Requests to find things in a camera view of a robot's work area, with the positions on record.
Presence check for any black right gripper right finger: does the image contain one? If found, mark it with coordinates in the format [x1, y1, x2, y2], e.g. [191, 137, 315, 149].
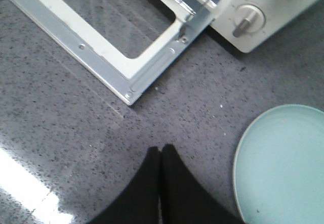
[160, 144, 243, 223]

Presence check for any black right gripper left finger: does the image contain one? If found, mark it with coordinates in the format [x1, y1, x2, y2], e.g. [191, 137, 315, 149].
[89, 147, 160, 223]

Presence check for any glass oven door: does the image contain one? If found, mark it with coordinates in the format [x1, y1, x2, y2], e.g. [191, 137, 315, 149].
[10, 0, 216, 105]

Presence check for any lower oven control knob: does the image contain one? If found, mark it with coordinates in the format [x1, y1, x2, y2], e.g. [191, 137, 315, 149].
[232, 4, 266, 37]

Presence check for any white Toshiba toaster oven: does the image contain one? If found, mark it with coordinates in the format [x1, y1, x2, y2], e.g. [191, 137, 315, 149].
[161, 0, 319, 53]

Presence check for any light green round plate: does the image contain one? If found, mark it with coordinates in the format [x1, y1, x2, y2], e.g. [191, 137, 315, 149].
[233, 104, 323, 223]

